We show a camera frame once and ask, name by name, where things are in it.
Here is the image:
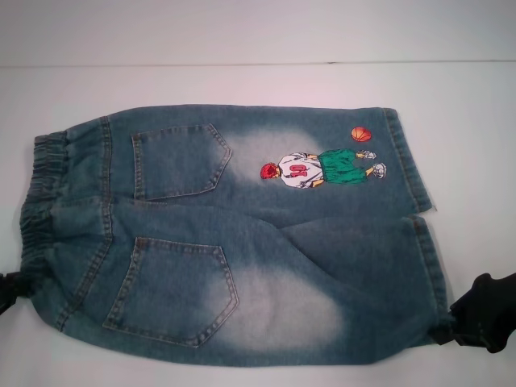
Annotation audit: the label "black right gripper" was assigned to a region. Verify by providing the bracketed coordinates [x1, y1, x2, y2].
[432, 272, 516, 356]

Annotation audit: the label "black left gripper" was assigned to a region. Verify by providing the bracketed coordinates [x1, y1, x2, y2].
[0, 269, 25, 316]

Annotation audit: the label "blue denim shorts with embroidery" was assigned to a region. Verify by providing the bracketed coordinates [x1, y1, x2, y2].
[15, 105, 453, 370]

